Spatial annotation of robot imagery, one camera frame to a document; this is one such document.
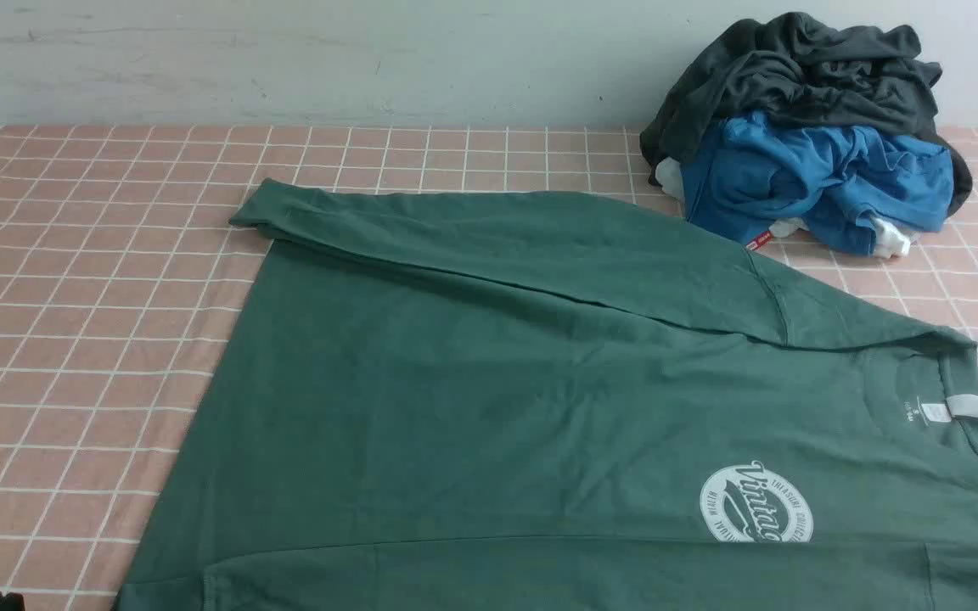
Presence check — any green long-sleeve top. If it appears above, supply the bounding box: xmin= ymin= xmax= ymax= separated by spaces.
xmin=115 ymin=179 xmax=978 ymax=610

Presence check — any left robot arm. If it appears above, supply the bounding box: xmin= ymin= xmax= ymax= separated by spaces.
xmin=0 ymin=591 xmax=26 ymax=611

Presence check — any blue crumpled garment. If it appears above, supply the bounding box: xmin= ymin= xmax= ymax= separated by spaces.
xmin=682 ymin=111 xmax=954 ymax=258

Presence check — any pink checked tablecloth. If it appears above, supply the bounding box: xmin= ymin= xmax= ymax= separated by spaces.
xmin=0 ymin=126 xmax=978 ymax=610

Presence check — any dark grey crumpled garment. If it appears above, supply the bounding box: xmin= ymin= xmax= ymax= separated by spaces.
xmin=639 ymin=12 xmax=974 ymax=216

